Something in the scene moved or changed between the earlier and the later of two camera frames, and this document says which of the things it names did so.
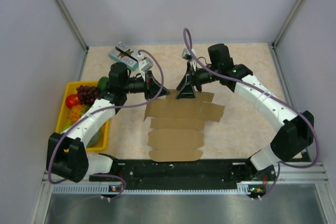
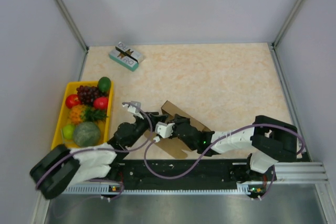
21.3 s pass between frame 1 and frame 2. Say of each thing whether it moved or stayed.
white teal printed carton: stayed
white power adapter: moved
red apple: stayed
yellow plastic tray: stayed
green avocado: stayed
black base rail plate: stayed
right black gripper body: moved
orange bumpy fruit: stayed
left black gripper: moved
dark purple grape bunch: stayed
